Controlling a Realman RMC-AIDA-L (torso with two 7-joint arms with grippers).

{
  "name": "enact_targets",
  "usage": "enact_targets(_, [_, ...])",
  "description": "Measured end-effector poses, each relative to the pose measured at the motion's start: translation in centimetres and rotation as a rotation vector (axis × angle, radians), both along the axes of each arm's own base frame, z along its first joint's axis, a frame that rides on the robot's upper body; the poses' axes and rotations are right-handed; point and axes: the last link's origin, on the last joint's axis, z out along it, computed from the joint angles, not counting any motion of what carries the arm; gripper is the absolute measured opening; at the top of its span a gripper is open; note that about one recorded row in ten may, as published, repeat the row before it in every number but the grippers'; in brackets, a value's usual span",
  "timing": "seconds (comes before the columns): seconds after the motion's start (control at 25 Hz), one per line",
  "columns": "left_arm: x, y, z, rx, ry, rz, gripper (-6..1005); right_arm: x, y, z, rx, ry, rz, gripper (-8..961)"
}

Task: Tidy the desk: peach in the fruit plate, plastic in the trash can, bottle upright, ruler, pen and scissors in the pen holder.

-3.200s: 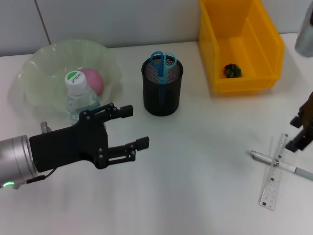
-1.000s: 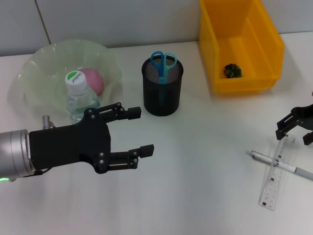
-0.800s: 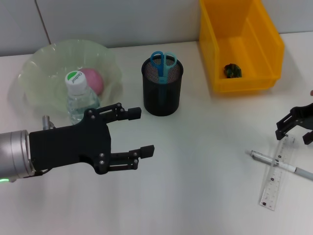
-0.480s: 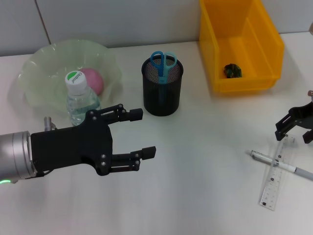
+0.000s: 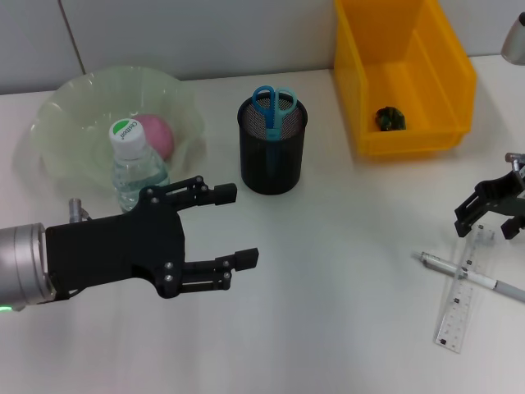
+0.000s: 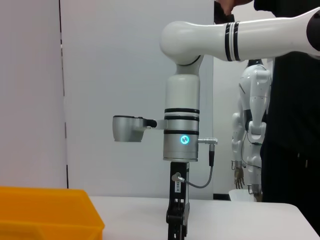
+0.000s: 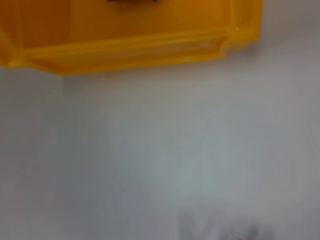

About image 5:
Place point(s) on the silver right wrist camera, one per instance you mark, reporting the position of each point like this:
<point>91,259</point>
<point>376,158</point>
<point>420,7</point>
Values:
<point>516,41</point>

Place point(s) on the black mesh pen cup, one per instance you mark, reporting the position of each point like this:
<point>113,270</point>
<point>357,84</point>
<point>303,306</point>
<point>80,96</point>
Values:
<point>283,168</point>

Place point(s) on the pale green glass fruit plate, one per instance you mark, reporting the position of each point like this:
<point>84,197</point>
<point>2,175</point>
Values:
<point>74,115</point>

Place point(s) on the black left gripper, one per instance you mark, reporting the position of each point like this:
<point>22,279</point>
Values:
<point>115,246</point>

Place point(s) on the blue scissors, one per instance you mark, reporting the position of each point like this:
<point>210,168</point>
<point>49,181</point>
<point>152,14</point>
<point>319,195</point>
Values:
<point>271,119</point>

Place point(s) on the yellow plastic bin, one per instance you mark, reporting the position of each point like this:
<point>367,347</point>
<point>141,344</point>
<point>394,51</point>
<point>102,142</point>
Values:
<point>410,82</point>

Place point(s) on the clear plastic ruler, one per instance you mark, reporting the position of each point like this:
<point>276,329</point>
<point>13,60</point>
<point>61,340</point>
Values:
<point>455,312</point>

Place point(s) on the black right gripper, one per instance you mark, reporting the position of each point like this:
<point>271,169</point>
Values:
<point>508,193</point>

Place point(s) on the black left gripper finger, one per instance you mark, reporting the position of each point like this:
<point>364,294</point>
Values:
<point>246,259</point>

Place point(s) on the green plastic wrapper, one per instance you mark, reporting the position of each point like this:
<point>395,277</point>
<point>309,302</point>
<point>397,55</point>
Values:
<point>390,119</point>

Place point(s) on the pink peach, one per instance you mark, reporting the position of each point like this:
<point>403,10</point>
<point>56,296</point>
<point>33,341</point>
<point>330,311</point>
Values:
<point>158,133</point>

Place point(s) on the clear green-label water bottle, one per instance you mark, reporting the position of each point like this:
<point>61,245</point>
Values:
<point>135,172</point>

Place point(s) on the grey white pen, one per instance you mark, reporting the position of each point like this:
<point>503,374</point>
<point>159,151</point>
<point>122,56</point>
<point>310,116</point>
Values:
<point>484,281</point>

